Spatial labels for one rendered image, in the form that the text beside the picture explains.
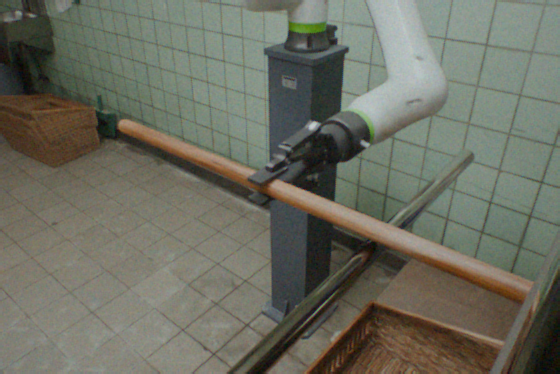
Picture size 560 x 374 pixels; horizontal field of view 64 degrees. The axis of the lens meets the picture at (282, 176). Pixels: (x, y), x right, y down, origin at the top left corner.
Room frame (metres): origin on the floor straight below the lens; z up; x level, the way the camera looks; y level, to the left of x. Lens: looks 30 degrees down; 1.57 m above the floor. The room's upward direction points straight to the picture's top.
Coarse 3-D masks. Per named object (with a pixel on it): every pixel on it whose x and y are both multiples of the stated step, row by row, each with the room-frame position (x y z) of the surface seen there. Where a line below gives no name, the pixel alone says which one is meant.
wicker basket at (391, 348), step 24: (360, 312) 0.79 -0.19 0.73; (384, 312) 0.80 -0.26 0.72; (408, 312) 0.76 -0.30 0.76; (360, 336) 0.79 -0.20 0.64; (384, 336) 0.79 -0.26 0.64; (432, 336) 0.72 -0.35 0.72; (480, 336) 0.66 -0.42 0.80; (360, 360) 0.76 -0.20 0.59; (384, 360) 0.76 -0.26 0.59; (408, 360) 0.75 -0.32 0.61; (456, 360) 0.68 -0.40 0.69; (480, 360) 0.65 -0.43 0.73
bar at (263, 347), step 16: (464, 160) 0.76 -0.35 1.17; (448, 176) 0.70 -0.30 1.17; (432, 192) 0.64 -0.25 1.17; (416, 208) 0.59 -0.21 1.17; (400, 224) 0.55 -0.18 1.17; (368, 240) 0.51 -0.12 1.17; (352, 256) 0.48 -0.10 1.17; (368, 256) 0.48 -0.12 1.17; (336, 272) 0.44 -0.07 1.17; (352, 272) 0.45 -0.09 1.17; (320, 288) 0.41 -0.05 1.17; (336, 288) 0.42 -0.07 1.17; (304, 304) 0.39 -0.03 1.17; (320, 304) 0.39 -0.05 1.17; (288, 320) 0.36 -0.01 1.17; (304, 320) 0.37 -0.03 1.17; (272, 336) 0.34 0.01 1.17; (288, 336) 0.34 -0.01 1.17; (256, 352) 0.32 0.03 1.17; (272, 352) 0.32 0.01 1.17; (240, 368) 0.30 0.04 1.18; (256, 368) 0.30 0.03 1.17
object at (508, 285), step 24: (168, 144) 0.77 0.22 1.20; (216, 168) 0.68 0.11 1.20; (240, 168) 0.66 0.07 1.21; (264, 192) 0.62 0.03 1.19; (288, 192) 0.59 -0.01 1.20; (336, 216) 0.53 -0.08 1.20; (360, 216) 0.52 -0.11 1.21; (384, 240) 0.48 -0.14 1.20; (408, 240) 0.47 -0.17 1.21; (432, 264) 0.44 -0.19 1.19; (456, 264) 0.43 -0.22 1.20; (480, 264) 0.42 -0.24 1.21; (504, 288) 0.39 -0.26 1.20; (528, 288) 0.38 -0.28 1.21
